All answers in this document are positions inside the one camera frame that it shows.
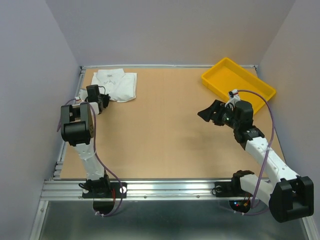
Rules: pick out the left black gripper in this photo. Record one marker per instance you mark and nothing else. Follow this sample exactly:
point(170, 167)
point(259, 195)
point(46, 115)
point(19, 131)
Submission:
point(106, 99)

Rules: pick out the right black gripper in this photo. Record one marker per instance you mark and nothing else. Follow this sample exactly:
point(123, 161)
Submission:
point(218, 107)

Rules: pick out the white long sleeve shirt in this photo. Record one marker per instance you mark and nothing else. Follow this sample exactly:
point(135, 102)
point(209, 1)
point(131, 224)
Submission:
point(120, 85)

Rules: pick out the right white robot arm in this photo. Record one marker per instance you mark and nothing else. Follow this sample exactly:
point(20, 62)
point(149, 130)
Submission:
point(288, 195)

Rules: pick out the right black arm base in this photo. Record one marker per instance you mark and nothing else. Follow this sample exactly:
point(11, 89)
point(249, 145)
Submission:
point(227, 189)

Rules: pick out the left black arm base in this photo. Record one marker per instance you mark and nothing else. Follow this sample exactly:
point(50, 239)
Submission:
point(115, 191)

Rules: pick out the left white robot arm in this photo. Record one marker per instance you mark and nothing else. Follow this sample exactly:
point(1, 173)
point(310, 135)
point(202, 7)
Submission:
point(77, 128)

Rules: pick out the yellow plastic bin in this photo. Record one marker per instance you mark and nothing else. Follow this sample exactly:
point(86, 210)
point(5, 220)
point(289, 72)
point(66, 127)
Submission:
point(226, 75)

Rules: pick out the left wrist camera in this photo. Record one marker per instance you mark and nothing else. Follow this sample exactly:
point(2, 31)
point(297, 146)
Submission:
point(82, 95)

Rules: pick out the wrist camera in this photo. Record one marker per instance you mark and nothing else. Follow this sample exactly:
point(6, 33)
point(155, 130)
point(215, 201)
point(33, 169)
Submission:
point(233, 99)
point(82, 95)

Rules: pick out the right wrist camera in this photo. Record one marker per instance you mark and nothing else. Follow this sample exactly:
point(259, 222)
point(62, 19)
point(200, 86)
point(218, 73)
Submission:
point(233, 99)

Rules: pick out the aluminium mounting rail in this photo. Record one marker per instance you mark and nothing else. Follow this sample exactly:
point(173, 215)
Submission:
point(139, 189)

